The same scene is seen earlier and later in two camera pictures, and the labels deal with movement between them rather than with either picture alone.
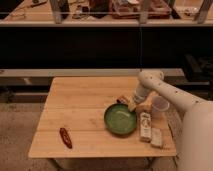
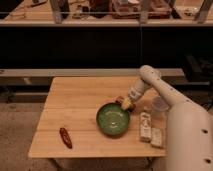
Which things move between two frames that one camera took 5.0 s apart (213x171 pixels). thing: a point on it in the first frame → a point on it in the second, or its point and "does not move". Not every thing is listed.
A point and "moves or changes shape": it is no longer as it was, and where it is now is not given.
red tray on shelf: x=131 y=9 does not move
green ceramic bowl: x=120 y=119 moves or changes shape
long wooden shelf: x=98 y=13 does not move
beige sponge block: x=156 y=138 does not move
